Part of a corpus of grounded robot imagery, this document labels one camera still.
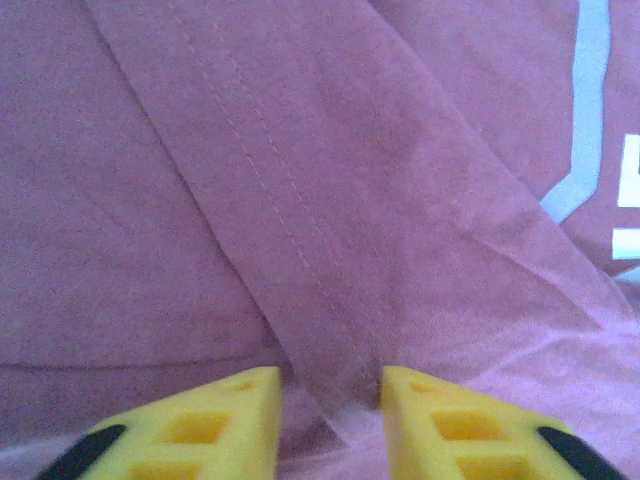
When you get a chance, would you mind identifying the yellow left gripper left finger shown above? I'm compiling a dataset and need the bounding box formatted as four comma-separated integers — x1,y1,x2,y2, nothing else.
34,366,283,480

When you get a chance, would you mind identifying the maroon printed t-shirt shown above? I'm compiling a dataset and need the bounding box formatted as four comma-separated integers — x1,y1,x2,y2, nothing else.
0,0,640,480

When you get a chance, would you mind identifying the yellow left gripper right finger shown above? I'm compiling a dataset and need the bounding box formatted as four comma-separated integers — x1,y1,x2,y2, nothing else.
381,365,627,480

